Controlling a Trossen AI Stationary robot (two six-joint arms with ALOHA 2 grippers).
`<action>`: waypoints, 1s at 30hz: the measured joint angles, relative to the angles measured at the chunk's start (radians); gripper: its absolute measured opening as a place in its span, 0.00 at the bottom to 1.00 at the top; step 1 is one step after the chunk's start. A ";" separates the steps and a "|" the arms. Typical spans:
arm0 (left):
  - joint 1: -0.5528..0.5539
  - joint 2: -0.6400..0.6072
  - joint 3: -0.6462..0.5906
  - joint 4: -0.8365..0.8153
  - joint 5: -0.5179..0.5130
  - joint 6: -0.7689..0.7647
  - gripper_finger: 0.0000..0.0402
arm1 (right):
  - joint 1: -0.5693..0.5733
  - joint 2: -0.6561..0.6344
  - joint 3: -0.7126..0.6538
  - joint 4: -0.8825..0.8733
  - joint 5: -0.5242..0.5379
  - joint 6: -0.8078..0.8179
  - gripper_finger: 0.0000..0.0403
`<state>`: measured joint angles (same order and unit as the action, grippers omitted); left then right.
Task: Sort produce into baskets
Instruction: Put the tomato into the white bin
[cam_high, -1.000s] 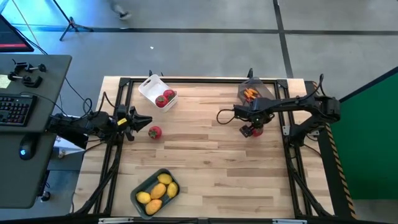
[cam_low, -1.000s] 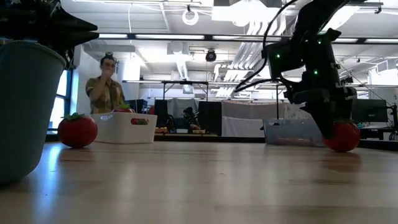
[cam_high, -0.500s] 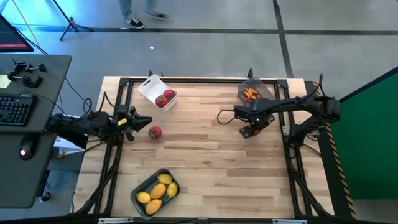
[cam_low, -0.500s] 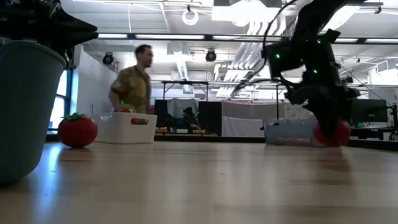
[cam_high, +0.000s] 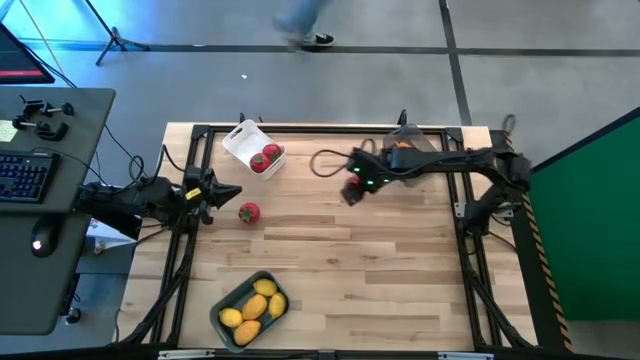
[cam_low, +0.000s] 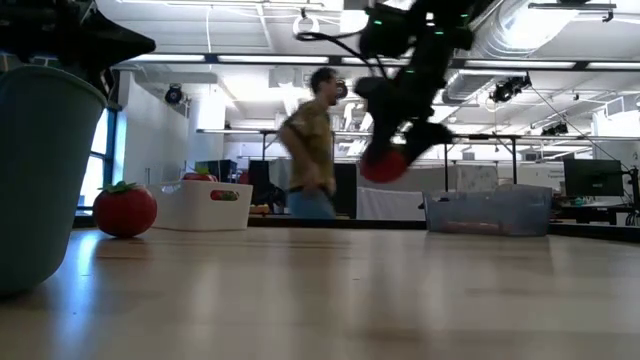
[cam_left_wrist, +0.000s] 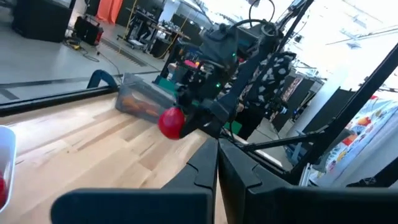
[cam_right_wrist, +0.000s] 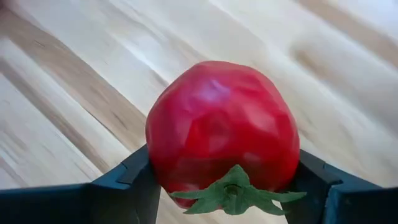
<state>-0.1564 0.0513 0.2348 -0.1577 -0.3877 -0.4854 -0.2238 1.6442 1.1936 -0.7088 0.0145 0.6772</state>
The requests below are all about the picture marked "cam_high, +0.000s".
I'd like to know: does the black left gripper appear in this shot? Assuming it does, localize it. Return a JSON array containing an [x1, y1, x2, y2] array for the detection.
[[184, 167, 243, 225]]

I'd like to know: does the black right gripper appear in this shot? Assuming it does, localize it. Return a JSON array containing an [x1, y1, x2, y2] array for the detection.
[[341, 147, 401, 207]]

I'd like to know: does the red strawberry top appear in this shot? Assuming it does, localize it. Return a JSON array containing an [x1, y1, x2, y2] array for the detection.
[[261, 142, 284, 164]]

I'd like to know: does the orange-yellow toy mango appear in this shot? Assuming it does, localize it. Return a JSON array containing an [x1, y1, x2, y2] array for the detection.
[[241, 293, 269, 322], [232, 319, 262, 347]]

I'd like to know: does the white plastic basket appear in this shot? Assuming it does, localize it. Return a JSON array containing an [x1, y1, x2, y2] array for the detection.
[[221, 118, 288, 182]]

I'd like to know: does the clear plastic bin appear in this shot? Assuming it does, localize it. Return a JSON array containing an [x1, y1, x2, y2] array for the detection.
[[382, 123, 437, 151]]

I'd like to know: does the teal plastic bin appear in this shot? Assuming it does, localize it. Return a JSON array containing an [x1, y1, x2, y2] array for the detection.
[[208, 270, 291, 354]]

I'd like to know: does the white box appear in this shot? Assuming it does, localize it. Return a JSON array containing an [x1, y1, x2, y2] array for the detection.
[[85, 214, 142, 254]]

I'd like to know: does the dark grey desk top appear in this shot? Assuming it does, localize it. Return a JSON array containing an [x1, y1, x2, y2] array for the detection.
[[0, 212, 94, 337], [0, 87, 117, 216]]

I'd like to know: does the person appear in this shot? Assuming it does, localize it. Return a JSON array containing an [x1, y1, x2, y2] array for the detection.
[[272, 0, 335, 51]]

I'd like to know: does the black C-clamp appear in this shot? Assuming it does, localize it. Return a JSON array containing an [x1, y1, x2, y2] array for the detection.
[[18, 94, 76, 119], [11, 115, 70, 143]]

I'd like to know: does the black computer mouse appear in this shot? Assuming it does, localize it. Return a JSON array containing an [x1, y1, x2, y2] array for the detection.
[[30, 215, 60, 259]]

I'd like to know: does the black tripod stand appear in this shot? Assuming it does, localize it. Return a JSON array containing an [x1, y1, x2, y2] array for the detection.
[[82, 0, 151, 67]]

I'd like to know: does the black keyboard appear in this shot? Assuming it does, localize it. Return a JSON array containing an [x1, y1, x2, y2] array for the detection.
[[0, 151, 61, 204]]

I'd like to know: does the pale sticky note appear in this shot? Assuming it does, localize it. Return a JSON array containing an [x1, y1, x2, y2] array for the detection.
[[0, 119, 19, 144]]

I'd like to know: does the green floor panel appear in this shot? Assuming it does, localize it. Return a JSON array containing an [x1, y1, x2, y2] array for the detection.
[[524, 107, 640, 322]]

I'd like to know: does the black computer monitor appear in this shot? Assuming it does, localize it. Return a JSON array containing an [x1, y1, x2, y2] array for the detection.
[[0, 22, 56, 85]]

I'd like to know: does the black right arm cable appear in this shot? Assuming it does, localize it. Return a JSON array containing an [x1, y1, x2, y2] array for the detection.
[[309, 138, 377, 179]]

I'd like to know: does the black aluminium table frame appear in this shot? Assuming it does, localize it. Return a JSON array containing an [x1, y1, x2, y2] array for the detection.
[[112, 122, 539, 351]]

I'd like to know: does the silver metal bracket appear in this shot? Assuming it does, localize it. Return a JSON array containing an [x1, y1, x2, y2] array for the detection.
[[437, 351, 495, 360], [158, 349, 217, 360]]

